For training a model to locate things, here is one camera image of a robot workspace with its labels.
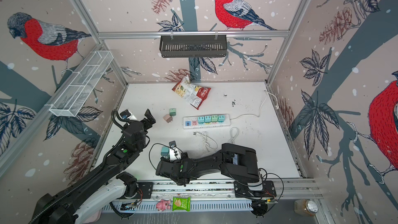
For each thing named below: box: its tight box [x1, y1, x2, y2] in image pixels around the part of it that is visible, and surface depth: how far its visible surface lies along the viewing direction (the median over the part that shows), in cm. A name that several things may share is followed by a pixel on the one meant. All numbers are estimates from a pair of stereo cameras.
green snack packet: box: [172, 196, 192, 212], surface depth 71 cm
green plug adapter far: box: [168, 107, 177, 117], surface depth 105 cm
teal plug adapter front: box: [160, 146, 170, 157], surface depth 86 cm
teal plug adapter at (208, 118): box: [204, 115, 212, 123], surface depth 94 cm
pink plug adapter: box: [163, 114, 174, 123], surface depth 100 cm
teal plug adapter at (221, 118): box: [218, 115, 226, 123], surface depth 94 cm
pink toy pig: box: [155, 199, 172, 212], surface depth 70 cm
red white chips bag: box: [172, 74, 212, 110], surface depth 110 cm
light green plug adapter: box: [211, 115, 219, 122], surface depth 94 cm
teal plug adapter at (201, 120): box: [197, 116, 205, 124], surface depth 94 cm
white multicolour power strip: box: [182, 114, 231, 130], surface depth 97 cm
